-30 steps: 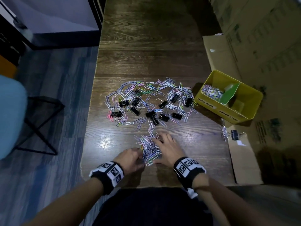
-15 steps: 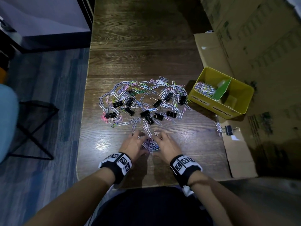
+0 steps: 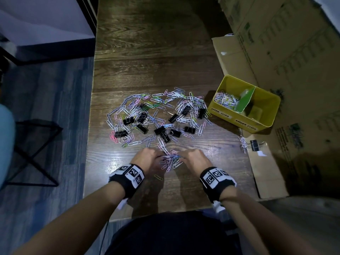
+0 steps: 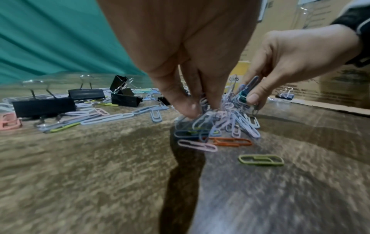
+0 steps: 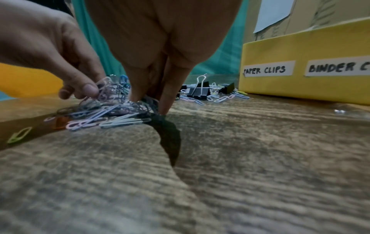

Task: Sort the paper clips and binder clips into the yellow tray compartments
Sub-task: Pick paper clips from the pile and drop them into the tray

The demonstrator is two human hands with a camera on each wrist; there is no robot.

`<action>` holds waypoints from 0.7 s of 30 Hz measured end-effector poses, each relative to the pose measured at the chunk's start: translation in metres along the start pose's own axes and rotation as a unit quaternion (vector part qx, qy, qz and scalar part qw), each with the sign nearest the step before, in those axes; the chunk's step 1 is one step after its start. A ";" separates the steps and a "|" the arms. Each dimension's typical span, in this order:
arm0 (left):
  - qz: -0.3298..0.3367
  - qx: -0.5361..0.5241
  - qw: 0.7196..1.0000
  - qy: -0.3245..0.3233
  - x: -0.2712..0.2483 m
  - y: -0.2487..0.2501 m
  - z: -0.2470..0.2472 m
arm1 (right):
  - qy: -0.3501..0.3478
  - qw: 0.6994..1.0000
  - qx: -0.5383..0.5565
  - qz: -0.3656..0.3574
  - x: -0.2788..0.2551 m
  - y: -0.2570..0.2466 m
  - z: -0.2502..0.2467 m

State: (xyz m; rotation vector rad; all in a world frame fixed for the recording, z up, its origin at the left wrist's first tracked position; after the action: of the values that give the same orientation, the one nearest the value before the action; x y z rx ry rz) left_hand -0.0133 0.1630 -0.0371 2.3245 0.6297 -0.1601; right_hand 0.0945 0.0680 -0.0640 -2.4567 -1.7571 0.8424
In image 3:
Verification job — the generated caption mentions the person's left hand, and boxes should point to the person's left hand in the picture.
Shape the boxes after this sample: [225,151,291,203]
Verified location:
[130,147,165,174]

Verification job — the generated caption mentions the person's right hand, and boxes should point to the person's right hand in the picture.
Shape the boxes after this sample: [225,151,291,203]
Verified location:
[176,148,214,179]

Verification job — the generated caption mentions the group of black binder clips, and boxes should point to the group of black binder clips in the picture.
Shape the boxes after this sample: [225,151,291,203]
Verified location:
[114,103,207,144]

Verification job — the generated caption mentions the single black binder clip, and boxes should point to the single black binder clip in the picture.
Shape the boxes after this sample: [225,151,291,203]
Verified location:
[249,139,267,152]

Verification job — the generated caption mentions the yellow divided bin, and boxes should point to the yellow divided bin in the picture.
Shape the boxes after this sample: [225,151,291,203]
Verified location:
[208,74,282,134]

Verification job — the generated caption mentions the person's right forearm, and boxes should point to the person's right forearm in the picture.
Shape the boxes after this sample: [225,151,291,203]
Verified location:
[219,186,319,255]

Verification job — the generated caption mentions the person's left forearm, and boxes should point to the person's left forearm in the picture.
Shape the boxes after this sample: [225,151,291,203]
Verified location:
[12,181,126,255]

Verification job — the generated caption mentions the person's black clothing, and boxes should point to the person's black clothing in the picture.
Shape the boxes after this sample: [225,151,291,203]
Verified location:
[105,211,242,255]

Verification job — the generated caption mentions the large printed cardboard box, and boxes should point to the large printed cardboard box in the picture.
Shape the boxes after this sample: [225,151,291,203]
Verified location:
[211,0,340,199]

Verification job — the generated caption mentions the black left wristband with markers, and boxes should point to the black left wristband with markers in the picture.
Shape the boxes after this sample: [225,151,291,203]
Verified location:
[108,164,145,199]

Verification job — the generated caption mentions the black wristband with markers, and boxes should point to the black wristband with markers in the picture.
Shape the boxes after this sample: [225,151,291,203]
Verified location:
[199,166,237,204]
[108,164,145,199]

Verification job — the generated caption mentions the black right wristband with markers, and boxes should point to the black right wristband with markers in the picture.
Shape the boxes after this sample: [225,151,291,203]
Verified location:
[199,166,237,204]

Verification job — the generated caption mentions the green divider card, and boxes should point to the green divider card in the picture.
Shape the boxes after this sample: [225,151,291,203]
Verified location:
[235,86,256,114]

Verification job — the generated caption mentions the black metal stool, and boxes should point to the black metal stool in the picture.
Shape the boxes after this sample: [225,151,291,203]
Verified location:
[0,119,63,188]

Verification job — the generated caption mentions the light blue object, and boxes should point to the light blue object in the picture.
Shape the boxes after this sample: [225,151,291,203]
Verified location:
[0,103,16,189]

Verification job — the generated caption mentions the white furniture with black base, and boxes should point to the white furniture with black base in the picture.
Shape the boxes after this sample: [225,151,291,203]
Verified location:
[0,0,97,66]

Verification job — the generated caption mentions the white paper sheet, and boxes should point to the white paper sheet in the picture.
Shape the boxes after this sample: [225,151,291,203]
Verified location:
[312,0,340,35]

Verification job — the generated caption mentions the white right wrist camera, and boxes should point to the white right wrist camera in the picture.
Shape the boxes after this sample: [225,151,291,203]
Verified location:
[211,200,226,213]

